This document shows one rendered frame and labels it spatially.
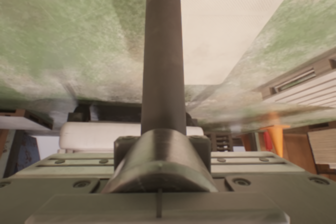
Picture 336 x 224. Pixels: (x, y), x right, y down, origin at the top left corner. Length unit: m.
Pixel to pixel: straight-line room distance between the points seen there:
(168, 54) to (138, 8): 0.74
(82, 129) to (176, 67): 1.71
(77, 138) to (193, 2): 1.55
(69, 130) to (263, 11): 1.70
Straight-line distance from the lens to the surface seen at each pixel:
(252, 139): 5.07
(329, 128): 4.47
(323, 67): 1.60
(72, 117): 2.07
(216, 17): 0.65
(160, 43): 0.17
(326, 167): 6.41
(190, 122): 2.18
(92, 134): 1.81
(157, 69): 0.15
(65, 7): 0.98
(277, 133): 4.31
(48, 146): 5.94
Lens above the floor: 0.64
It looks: 19 degrees down
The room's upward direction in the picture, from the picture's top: 179 degrees clockwise
